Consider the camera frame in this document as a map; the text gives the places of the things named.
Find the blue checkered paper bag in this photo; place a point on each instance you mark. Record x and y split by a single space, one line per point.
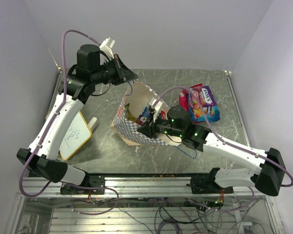
138 95

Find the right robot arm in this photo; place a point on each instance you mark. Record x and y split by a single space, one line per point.
262 169

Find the green orange Foxs candy bag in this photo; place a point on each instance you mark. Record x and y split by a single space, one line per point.
129 115

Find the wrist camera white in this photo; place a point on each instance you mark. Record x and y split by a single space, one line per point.
155 108
106 46

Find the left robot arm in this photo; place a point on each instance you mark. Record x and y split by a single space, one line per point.
95 65

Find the red REAL chips bag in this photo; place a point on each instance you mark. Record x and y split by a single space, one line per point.
183 102

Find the purple Foxs candy bag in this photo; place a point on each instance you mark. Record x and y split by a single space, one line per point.
204 95

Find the blue Slendy fruit snack bag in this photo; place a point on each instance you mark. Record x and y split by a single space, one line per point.
212 112

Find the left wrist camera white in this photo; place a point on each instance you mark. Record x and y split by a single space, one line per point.
106 46

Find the aluminium frame rail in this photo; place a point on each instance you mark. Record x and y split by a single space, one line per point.
132 188

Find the small yellow-framed whiteboard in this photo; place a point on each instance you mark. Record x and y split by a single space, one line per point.
65 144

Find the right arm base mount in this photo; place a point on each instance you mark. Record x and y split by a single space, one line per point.
204 183

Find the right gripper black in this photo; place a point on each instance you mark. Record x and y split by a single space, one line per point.
150 131

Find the white whiteboard marker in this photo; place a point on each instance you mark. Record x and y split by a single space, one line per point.
93 123

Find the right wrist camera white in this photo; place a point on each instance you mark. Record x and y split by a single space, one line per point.
155 108

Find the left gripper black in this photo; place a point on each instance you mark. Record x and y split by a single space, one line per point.
123 73

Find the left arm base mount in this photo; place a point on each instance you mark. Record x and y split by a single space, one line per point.
89 181

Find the small blue snack packet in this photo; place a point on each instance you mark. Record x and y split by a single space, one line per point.
143 116

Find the red pink candy packet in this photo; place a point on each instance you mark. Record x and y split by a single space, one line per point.
163 115

